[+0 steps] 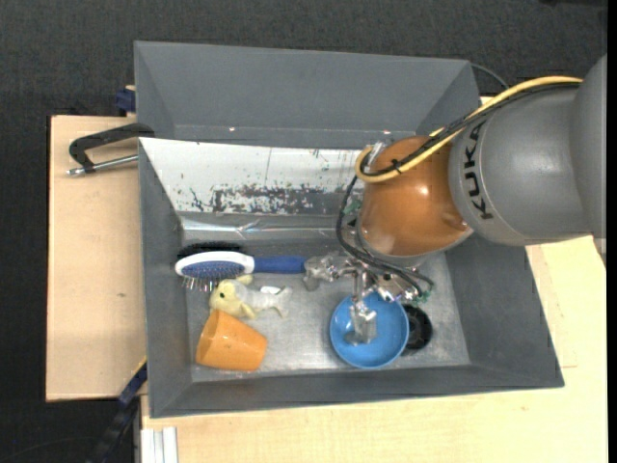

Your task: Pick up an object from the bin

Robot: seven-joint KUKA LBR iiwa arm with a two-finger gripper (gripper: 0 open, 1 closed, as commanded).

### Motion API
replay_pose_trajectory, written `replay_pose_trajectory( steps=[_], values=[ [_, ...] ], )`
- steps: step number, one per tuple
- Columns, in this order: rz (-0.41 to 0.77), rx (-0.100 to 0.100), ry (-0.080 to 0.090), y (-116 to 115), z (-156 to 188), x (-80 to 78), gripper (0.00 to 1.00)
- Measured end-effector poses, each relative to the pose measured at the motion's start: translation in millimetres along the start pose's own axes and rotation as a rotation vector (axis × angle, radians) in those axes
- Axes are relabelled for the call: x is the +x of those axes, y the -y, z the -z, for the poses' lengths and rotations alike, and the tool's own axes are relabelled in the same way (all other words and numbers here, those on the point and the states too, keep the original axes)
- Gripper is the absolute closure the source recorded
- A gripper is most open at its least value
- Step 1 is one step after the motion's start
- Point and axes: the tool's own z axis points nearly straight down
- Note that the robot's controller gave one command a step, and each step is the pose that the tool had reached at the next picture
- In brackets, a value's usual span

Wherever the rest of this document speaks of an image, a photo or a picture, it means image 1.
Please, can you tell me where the orange plastic cup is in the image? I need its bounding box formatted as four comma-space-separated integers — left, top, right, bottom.
194, 308, 269, 373

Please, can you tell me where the blue plastic bowl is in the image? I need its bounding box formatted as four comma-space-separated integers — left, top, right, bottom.
328, 291, 412, 370

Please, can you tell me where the pale wood board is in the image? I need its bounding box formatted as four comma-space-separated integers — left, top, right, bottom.
45, 115, 148, 402

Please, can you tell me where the blue and white hairbrush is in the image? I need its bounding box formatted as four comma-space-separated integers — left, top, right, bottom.
174, 250, 309, 293

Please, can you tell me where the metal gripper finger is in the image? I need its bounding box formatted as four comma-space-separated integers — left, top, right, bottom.
347, 271, 378, 347
302, 253, 346, 292

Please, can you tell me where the grey metal bin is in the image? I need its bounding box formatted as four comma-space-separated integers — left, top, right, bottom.
133, 40, 566, 420

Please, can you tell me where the clear plastic toy figure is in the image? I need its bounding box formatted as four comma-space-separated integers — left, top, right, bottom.
240, 283, 294, 319

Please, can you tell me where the black round ribbed object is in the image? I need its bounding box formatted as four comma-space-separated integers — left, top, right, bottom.
400, 304, 434, 355

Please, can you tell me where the yellow plush toy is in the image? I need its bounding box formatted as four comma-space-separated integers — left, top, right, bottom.
207, 274, 257, 321

